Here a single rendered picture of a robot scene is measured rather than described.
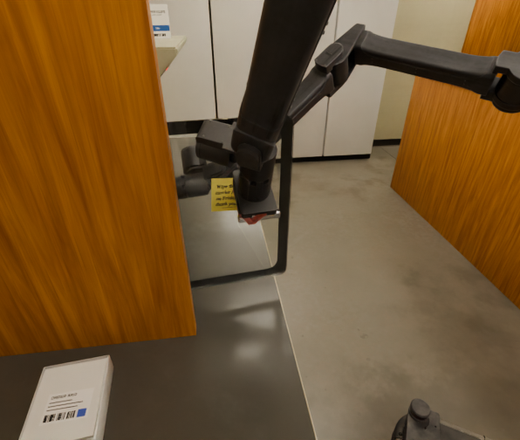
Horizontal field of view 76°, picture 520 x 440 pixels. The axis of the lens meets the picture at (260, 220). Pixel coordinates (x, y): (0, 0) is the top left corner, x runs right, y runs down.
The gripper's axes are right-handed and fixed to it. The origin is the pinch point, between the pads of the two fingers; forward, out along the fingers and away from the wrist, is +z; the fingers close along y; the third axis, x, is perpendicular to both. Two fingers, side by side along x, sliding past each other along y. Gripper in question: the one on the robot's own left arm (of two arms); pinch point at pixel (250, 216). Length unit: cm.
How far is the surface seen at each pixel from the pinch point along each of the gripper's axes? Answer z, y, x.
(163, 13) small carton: -22.1, -36.8, -12.0
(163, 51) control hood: -26.6, -15.4, -12.6
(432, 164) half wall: 137, -117, 189
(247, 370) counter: 16.2, 26.0, -4.9
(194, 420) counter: 13.0, 32.6, -16.1
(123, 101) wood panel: -24.7, -6.4, -19.1
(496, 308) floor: 132, 5, 163
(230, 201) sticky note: -0.1, -4.6, -3.4
